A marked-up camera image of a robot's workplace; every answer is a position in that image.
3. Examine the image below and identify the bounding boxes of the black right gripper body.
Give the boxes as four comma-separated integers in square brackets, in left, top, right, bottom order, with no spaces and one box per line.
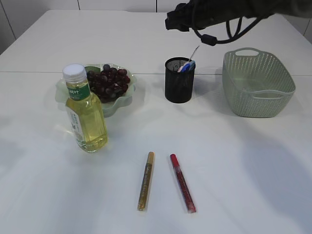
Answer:
[165,2,194,32]

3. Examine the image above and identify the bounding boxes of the blue scissors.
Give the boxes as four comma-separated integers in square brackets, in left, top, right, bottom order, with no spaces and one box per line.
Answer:
[180,60,195,73]

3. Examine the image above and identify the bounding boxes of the pink scissors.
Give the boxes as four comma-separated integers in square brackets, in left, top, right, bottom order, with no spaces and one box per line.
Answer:
[177,65,186,73]

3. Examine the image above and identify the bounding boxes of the purple grape bunch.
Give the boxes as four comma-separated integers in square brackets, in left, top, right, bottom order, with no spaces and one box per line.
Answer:
[85,64,131,103]

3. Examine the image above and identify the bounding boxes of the yellow tea bottle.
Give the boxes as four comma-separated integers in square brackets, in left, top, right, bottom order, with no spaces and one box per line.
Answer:
[62,63,108,153]

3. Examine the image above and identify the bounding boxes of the red glitter pen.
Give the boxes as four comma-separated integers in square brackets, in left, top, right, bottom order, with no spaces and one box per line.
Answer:
[170,154,196,213]

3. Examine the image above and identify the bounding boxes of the gold glitter pen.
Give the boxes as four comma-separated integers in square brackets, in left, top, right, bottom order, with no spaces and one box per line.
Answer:
[137,152,155,212]

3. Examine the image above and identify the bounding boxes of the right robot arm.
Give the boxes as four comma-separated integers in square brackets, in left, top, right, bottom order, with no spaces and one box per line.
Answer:
[165,0,312,32]

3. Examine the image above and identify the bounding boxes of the black mesh pen holder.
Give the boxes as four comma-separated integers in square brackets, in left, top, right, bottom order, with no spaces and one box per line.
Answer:
[165,57,195,103]

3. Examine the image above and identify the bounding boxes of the green woven plastic basket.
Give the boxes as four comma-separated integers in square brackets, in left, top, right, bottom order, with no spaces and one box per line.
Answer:
[222,48,296,118]

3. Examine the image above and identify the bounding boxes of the green wavy glass plate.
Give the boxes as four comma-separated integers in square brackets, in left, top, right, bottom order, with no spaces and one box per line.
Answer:
[55,63,137,119]

